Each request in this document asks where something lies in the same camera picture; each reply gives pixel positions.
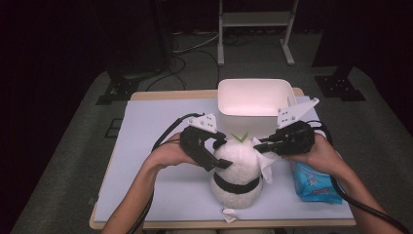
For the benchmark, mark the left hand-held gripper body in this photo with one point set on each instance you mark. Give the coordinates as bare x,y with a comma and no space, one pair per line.
191,139

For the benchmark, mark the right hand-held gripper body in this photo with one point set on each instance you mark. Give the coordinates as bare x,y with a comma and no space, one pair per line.
297,138

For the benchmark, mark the panda plush toy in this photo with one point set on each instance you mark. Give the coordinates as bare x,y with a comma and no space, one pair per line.
238,162

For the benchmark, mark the white plastic bin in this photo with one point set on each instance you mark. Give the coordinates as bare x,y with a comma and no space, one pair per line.
253,96

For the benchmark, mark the blue wet wipe pack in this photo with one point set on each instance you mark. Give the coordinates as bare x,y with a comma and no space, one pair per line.
315,187

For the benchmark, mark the person's left hand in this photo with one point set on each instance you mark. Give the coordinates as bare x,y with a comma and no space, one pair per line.
168,154

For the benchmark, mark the person's right hand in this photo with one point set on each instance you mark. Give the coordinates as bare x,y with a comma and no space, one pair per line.
319,157

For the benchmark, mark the lavender table mat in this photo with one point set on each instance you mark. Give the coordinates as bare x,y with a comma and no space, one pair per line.
156,123

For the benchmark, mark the wooden table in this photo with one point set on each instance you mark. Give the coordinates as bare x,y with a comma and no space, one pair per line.
175,94

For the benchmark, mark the black stand base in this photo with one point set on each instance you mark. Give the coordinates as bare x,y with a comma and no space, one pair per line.
118,89
339,87

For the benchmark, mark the black floor grille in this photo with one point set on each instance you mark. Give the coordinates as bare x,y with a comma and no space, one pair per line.
113,128

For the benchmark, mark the white metal stand frame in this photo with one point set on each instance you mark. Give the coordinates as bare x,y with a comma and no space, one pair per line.
256,19

